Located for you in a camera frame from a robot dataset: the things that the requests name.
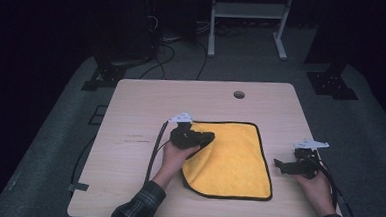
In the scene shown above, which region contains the person's left hand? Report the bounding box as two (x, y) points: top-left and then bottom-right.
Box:
(151, 141), (202, 192)

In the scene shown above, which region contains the dark tape strip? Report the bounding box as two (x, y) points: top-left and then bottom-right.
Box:
(66, 181), (90, 193)

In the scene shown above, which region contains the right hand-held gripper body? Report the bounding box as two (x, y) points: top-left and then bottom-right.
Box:
(290, 139), (330, 182)

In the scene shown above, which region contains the black stand base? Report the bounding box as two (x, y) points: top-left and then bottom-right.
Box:
(80, 57), (128, 94)
(305, 61), (361, 102)

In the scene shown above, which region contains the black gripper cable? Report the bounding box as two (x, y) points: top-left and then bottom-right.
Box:
(303, 154), (365, 217)
(143, 118), (181, 189)

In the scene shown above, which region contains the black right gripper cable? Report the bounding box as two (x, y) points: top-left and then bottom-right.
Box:
(303, 154), (365, 217)

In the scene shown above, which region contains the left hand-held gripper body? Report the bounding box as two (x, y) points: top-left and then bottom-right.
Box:
(166, 111), (216, 153)

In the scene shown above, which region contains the yellow cloth with black trim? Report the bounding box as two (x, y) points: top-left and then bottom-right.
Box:
(178, 118), (277, 203)

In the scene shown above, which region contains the person's right hand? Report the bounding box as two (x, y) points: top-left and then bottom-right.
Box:
(293, 171), (339, 217)

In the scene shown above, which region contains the white metal stand frame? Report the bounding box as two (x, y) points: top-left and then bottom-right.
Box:
(207, 0), (295, 63)

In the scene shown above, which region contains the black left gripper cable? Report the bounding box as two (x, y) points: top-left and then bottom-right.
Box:
(143, 118), (181, 189)

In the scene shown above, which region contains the black floor cable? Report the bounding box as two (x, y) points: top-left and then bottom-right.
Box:
(194, 40), (210, 82)
(138, 40), (177, 83)

